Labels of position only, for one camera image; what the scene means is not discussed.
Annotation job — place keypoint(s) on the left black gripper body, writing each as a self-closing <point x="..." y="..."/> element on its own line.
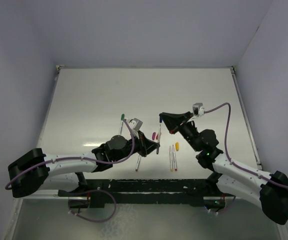
<point x="127" y="151"/>

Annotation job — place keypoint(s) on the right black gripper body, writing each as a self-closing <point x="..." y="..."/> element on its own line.
<point x="189" y="132"/>

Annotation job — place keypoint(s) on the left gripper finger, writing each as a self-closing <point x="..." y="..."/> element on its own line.
<point x="146" y="151"/>
<point x="147" y="143"/>

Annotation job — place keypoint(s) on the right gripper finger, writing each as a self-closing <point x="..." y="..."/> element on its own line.
<point x="177" y="126"/>
<point x="175" y="116"/>

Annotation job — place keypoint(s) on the purple marker pen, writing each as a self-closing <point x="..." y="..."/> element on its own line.
<point x="138" y="163"/>

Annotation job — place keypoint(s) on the blue marker pen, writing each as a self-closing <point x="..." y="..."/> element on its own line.
<point x="159" y="139"/>

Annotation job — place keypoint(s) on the yellow marker pen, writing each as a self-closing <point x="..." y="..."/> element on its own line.
<point x="171" y="159"/>

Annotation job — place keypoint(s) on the green marker pen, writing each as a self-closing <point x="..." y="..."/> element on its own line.
<point x="121" y="124"/>

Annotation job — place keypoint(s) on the red marker pen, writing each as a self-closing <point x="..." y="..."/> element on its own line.
<point x="174" y="158"/>

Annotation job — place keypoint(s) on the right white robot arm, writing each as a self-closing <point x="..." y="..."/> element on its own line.
<point x="268" y="191"/>

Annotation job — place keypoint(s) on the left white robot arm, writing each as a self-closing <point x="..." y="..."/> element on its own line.
<point x="35" y="170"/>

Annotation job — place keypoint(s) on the yellow pen cap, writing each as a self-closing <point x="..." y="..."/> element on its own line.
<point x="177" y="146"/>

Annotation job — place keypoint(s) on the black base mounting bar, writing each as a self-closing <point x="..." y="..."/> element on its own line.
<point x="96" y="193"/>

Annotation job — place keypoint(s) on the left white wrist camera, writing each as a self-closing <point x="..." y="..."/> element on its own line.
<point x="135" y="124"/>

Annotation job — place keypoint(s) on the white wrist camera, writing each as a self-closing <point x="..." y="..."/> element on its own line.
<point x="135" y="124"/>
<point x="198" y="109"/>

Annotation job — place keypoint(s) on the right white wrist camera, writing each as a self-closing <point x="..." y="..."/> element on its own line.
<point x="198" y="109"/>

